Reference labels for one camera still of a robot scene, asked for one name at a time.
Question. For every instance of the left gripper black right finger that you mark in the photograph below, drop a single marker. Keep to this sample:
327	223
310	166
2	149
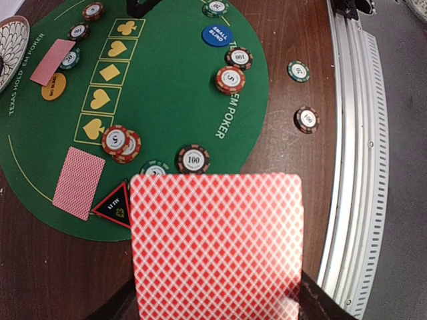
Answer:
315	304

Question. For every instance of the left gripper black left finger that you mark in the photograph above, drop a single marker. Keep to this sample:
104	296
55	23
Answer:
122	305

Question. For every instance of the black triangular all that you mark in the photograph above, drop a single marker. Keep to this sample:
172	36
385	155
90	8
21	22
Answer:
115	206

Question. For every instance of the red backed card deck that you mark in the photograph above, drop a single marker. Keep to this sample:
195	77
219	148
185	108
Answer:
217	246

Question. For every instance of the red card pulled from deck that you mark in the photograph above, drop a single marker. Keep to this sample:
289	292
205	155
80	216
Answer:
77	183

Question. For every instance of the red 5 chip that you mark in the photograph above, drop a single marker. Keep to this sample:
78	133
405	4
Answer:
93	11
123	144
230	80

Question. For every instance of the orange big blind button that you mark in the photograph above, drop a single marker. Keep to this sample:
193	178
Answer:
55	88

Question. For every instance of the red card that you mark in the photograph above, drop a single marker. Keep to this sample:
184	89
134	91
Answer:
51	61

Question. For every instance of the green round poker mat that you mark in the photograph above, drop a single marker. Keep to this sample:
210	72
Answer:
155	76

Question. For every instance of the blue small blind button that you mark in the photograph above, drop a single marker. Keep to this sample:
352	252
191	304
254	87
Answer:
217	35

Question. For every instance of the patterned saucer plate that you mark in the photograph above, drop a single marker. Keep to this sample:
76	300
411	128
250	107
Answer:
15	32

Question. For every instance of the aluminium front rail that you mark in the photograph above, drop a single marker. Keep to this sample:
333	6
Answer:
361	173

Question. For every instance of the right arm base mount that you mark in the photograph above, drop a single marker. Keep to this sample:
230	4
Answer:
350	8

